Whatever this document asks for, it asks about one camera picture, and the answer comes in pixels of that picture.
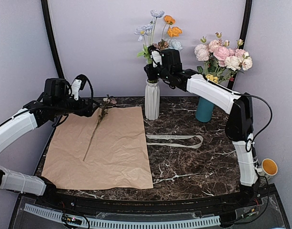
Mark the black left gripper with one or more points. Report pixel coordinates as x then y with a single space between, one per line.
88 111

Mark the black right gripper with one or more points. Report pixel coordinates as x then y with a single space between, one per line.
151 75

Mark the pale blue daisy stem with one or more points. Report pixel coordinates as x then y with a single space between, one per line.
146 34

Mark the orange poppy flower stem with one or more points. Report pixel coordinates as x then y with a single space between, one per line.
169 30

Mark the peach wrapping paper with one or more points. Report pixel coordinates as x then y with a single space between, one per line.
118 156

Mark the pink white rose stem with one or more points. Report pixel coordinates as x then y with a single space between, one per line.
161 45

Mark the light blue peony stem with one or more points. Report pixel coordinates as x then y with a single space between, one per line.
176 45

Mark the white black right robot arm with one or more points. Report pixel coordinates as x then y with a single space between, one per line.
166 65

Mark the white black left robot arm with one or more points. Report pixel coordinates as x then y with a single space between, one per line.
59 98

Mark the white ribbed vase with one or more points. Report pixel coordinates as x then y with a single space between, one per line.
152 100

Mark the blue ceramic vase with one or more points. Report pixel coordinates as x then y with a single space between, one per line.
204 110

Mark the dusty pink rose stem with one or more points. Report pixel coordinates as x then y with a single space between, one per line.
107 103

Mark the yellow and pink flower bunch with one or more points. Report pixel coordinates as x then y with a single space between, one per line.
220 62

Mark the white yellow mug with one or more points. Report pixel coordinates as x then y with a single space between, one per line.
268 168

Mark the black front frame rail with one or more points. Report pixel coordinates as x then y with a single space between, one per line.
89 203

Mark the black left frame post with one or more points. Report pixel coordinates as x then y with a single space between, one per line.
51 38

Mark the white slotted cable duct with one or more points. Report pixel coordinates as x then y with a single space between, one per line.
104 220

